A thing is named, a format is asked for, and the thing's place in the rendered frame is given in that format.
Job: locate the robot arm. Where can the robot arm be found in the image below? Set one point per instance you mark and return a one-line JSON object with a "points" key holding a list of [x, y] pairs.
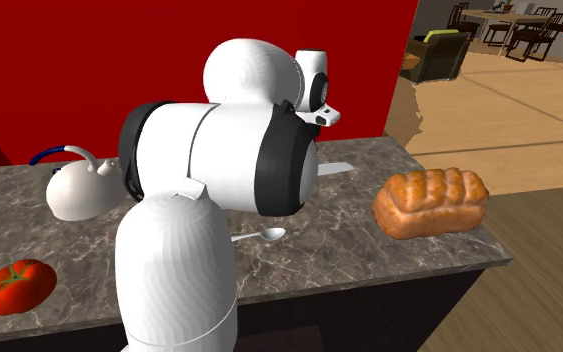
{"points": [[222, 151]]}

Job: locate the silver spoon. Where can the silver spoon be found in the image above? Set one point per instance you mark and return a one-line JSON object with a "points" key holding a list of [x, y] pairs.
{"points": [[272, 234]]}

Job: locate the brown bread loaf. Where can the brown bread loaf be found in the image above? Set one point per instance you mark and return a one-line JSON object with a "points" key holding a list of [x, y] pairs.
{"points": [[429, 204]]}

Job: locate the dark armchair with green cushion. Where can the dark armchair with green cushion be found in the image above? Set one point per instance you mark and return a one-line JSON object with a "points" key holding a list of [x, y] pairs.
{"points": [[439, 56]]}

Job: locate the dark wooden chair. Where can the dark wooden chair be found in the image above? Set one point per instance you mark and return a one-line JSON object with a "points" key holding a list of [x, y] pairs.
{"points": [[461, 22], [537, 41], [496, 33]]}

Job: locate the wooden dining table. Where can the wooden dining table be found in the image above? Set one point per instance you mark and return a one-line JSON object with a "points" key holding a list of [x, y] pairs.
{"points": [[505, 17]]}

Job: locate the red tomato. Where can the red tomato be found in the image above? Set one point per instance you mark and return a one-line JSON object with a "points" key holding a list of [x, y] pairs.
{"points": [[22, 290]]}

